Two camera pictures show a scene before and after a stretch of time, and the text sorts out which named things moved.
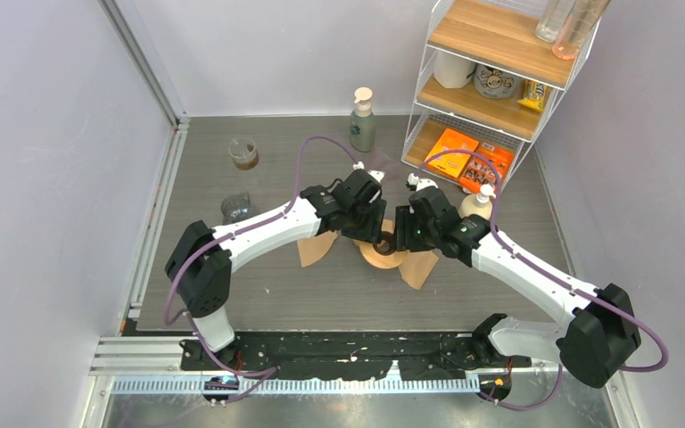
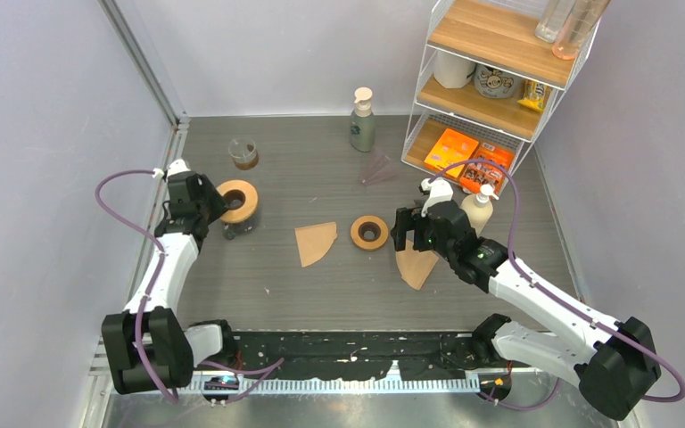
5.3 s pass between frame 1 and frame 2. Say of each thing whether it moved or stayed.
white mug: stayed
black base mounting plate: stayed
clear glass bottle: stayed
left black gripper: moved
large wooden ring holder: moved
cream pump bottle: stayed
